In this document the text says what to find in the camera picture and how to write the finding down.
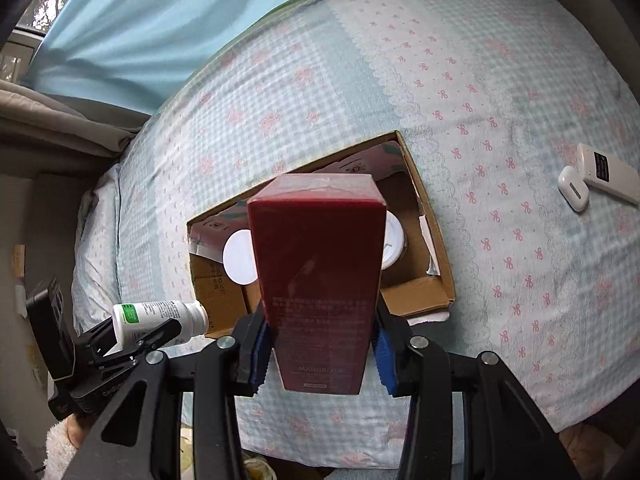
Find white earbuds case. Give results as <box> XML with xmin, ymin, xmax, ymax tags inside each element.
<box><xmin>557</xmin><ymin>165</ymin><xmax>591</xmax><ymax>209</ymax></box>

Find round jar with pale lid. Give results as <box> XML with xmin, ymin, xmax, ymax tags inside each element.
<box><xmin>221</xmin><ymin>229</ymin><xmax>261</xmax><ymax>286</ymax></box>

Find pale patterned pillow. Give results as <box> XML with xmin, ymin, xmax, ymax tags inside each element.
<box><xmin>71</xmin><ymin>160</ymin><xmax>127</xmax><ymax>332</ymax></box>

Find red carton box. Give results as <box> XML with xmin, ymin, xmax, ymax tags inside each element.
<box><xmin>246</xmin><ymin>172</ymin><xmax>389</xmax><ymax>395</ymax></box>

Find white window frame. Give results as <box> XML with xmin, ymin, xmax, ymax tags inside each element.
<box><xmin>0</xmin><ymin>25</ymin><xmax>48</xmax><ymax>83</ymax></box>

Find cardboard box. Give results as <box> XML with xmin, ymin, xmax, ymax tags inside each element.
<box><xmin>186</xmin><ymin>130</ymin><xmax>457</xmax><ymax>332</ymax></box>

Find white-lid round jar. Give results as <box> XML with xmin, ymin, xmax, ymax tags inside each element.
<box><xmin>380</xmin><ymin>210</ymin><xmax>407</xmax><ymax>271</ymax></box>

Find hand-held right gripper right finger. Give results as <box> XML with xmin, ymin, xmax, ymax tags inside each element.
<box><xmin>372</xmin><ymin>300</ymin><xmax>581</xmax><ymax>480</ymax></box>

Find person's left forearm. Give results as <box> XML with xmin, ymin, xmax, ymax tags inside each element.
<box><xmin>44</xmin><ymin>412</ymin><xmax>101</xmax><ymax>480</ymax></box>

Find white plastic bottle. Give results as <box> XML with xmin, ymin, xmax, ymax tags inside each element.
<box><xmin>111</xmin><ymin>299</ymin><xmax>210</xmax><ymax>356</ymax></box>

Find grey-brown curtain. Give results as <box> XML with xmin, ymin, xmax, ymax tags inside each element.
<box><xmin>0</xmin><ymin>77</ymin><xmax>147</xmax><ymax>162</ymax></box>

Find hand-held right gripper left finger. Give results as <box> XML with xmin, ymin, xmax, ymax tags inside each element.
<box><xmin>65</xmin><ymin>310</ymin><xmax>274</xmax><ymax>480</ymax></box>

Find white remote control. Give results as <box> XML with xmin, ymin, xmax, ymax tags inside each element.
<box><xmin>575</xmin><ymin>142</ymin><xmax>640</xmax><ymax>207</ymax></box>

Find pink-bow patterned bedsheet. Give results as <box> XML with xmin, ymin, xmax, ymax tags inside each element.
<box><xmin>70</xmin><ymin>0</ymin><xmax>640</xmax><ymax>472</ymax></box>

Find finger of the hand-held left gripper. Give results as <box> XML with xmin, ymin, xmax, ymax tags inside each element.
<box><xmin>74</xmin><ymin>322</ymin><xmax>119</xmax><ymax>367</ymax></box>
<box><xmin>102</xmin><ymin>318</ymin><xmax>183</xmax><ymax>364</ymax></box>

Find light blue hanging cloth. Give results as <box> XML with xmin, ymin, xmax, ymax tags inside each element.
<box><xmin>20</xmin><ymin>0</ymin><xmax>369</xmax><ymax>116</ymax></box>

